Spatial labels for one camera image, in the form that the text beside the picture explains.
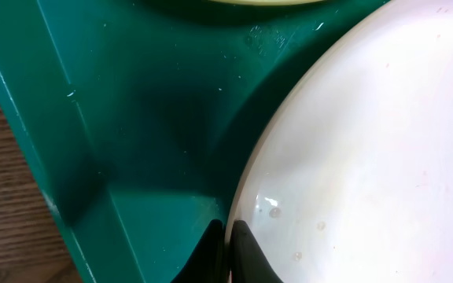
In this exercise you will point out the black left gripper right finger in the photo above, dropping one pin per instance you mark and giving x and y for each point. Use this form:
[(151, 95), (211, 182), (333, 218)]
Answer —
[(248, 264)]

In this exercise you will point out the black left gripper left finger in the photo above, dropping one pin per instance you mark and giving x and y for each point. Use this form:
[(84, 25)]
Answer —
[(205, 264)]

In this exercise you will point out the white plate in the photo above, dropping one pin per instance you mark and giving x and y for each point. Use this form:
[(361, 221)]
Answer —
[(352, 179)]

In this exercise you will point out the teal plastic tray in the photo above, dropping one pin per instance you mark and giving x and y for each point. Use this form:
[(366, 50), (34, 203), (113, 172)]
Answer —
[(137, 118)]

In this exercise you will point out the yellow-green plastic plate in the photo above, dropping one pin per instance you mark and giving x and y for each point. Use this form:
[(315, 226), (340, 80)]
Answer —
[(268, 2)]

